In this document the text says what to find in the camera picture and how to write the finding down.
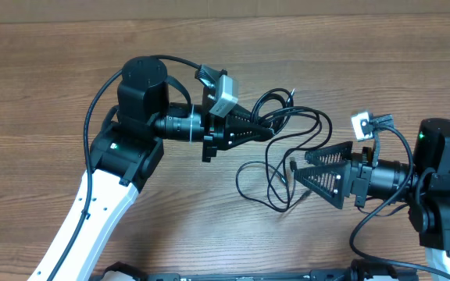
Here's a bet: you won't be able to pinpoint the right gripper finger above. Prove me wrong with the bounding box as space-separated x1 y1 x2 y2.
294 161 351 209
305 141 353 165

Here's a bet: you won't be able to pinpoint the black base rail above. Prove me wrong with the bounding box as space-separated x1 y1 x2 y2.
89 259 420 281

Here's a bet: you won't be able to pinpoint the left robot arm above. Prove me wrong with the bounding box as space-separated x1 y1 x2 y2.
32 55 278 280

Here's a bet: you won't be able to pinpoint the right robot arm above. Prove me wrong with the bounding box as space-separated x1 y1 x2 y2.
294 114 450 280

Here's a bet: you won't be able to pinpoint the black usb cables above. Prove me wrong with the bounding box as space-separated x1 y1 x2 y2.
234 87 333 213

